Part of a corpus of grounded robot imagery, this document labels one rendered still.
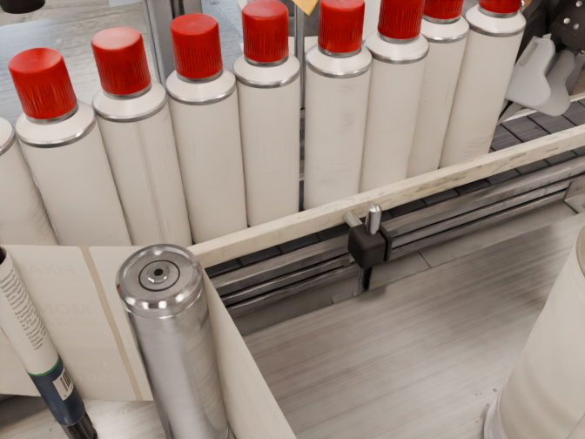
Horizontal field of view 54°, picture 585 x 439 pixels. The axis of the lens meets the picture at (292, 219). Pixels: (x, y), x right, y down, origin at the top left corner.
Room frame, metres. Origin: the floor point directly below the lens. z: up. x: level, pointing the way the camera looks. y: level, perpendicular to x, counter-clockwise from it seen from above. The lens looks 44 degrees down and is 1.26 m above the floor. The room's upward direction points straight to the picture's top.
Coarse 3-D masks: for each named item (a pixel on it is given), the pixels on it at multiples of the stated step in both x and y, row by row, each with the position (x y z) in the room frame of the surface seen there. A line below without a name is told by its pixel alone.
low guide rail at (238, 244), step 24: (528, 144) 0.47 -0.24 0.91; (552, 144) 0.47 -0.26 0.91; (576, 144) 0.48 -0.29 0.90; (456, 168) 0.43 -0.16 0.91; (480, 168) 0.43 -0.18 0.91; (504, 168) 0.45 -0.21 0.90; (384, 192) 0.39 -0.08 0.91; (408, 192) 0.40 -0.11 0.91; (432, 192) 0.41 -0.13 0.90; (288, 216) 0.36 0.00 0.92; (312, 216) 0.36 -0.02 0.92; (336, 216) 0.37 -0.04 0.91; (360, 216) 0.38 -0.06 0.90; (216, 240) 0.33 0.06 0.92; (240, 240) 0.33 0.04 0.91; (264, 240) 0.34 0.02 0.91; (288, 240) 0.35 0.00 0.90; (216, 264) 0.32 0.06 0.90
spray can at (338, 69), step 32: (320, 0) 0.41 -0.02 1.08; (352, 0) 0.41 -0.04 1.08; (320, 32) 0.40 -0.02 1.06; (352, 32) 0.39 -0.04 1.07; (320, 64) 0.39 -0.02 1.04; (352, 64) 0.39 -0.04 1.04; (320, 96) 0.39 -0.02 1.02; (352, 96) 0.39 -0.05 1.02; (320, 128) 0.39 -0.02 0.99; (352, 128) 0.39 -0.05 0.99; (320, 160) 0.39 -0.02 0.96; (352, 160) 0.39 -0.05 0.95; (320, 192) 0.39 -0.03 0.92; (352, 192) 0.39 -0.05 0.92
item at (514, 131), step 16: (576, 112) 0.57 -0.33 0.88; (496, 128) 0.54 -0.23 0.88; (512, 128) 0.54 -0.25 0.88; (528, 128) 0.54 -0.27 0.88; (544, 128) 0.54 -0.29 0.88; (560, 128) 0.54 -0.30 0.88; (496, 144) 0.51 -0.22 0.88; (512, 144) 0.51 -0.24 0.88; (544, 160) 0.49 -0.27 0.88; (560, 160) 0.48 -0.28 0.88; (496, 176) 0.46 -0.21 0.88; (512, 176) 0.46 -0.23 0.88; (448, 192) 0.43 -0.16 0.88; (464, 192) 0.43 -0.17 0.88; (400, 208) 0.41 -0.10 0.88; (416, 208) 0.41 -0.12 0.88; (304, 240) 0.37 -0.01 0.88; (320, 240) 0.37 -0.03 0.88; (256, 256) 0.35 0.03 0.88; (272, 256) 0.35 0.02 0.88; (208, 272) 0.33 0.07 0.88; (224, 272) 0.33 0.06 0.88
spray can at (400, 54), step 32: (384, 0) 0.42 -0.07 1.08; (416, 0) 0.42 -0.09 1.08; (384, 32) 0.42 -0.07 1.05; (416, 32) 0.42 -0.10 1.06; (384, 64) 0.41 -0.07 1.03; (416, 64) 0.41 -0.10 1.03; (384, 96) 0.41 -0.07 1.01; (416, 96) 0.41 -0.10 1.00; (384, 128) 0.41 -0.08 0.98; (384, 160) 0.41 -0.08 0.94
